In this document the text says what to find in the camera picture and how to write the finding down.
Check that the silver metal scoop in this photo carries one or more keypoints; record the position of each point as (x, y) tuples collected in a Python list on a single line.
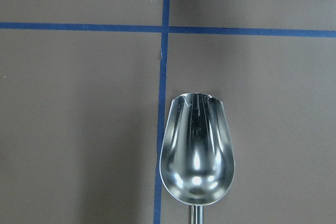
[(197, 163)]

